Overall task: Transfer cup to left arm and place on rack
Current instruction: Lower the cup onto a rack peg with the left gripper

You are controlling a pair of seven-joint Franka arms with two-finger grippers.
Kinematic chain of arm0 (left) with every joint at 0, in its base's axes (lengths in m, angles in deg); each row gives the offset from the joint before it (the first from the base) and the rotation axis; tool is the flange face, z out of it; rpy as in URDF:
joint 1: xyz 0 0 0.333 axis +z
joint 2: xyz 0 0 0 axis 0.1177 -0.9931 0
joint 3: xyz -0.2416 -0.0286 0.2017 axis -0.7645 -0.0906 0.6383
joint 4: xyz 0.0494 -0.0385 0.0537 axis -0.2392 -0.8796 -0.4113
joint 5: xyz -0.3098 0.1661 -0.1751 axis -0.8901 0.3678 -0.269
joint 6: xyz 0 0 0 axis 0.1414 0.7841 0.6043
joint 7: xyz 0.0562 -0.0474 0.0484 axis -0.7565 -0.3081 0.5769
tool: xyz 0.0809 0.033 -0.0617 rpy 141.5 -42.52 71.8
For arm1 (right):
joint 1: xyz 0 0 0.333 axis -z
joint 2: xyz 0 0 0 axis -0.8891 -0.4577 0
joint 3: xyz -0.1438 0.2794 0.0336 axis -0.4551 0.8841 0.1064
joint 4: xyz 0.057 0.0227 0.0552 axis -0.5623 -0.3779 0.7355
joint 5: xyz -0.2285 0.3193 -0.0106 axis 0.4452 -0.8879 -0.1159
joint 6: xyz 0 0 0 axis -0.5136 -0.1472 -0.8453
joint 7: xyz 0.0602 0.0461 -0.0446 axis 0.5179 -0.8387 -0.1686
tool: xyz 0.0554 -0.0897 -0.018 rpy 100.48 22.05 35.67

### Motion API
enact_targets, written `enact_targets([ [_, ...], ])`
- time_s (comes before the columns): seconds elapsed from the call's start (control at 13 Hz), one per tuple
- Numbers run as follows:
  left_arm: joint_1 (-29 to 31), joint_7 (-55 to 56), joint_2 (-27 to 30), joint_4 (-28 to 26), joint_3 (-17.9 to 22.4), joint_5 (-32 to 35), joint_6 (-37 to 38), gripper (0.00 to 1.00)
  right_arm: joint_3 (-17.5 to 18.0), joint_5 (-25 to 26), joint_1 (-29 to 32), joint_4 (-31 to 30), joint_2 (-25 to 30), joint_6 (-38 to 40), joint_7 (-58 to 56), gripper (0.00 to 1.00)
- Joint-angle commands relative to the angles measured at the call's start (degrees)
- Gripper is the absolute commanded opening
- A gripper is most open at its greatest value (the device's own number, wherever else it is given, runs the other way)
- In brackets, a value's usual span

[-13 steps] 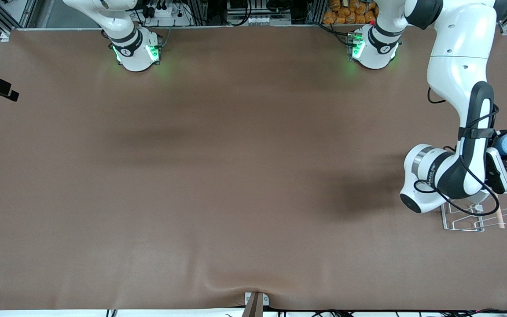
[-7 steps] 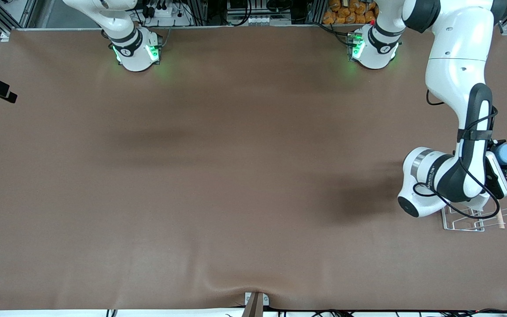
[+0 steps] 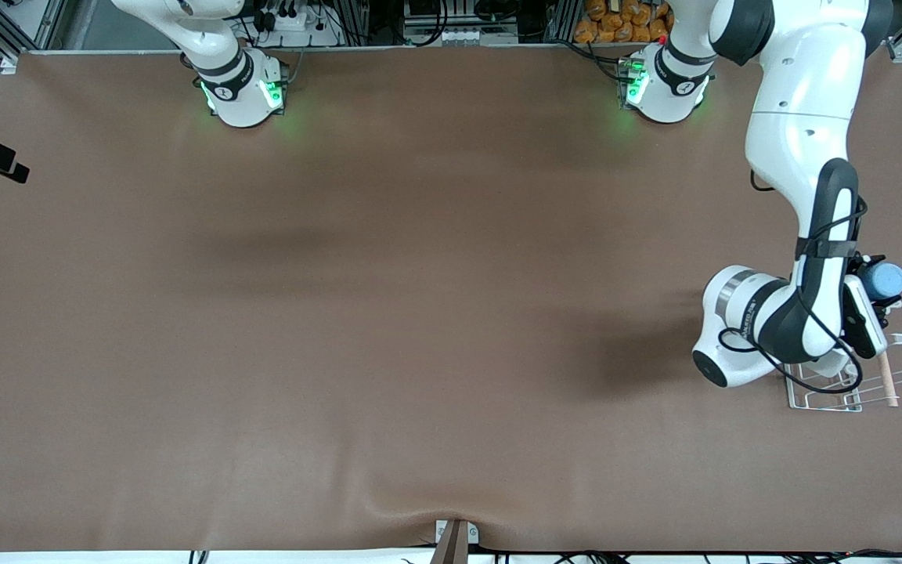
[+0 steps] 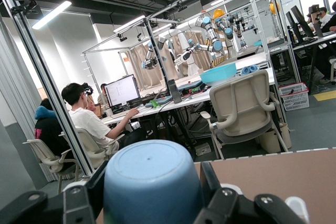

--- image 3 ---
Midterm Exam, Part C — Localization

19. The white power strip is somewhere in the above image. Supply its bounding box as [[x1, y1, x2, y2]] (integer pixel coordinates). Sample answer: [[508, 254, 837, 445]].
[[251, 0, 342, 48]]

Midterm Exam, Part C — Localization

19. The blue plastic cup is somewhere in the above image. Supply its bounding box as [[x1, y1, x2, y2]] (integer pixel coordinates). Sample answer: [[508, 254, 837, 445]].
[[864, 262, 902, 302]]

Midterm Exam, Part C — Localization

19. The metal table edge bracket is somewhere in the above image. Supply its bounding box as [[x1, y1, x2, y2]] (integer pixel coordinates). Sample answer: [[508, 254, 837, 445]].
[[435, 519, 480, 564]]

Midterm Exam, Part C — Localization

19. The pile of orange packets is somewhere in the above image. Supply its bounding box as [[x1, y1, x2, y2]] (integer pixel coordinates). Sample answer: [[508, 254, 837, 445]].
[[574, 0, 675, 44]]

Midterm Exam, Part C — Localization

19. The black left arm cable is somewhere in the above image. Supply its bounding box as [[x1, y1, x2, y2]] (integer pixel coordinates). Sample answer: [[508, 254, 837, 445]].
[[717, 168, 868, 395]]

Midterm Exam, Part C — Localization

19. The white wire cup rack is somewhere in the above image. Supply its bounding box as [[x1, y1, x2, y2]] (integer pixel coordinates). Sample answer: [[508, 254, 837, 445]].
[[785, 333, 902, 413]]

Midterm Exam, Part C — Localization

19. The brown table mat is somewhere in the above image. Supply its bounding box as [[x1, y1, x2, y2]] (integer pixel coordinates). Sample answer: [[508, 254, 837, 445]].
[[0, 43, 902, 553]]

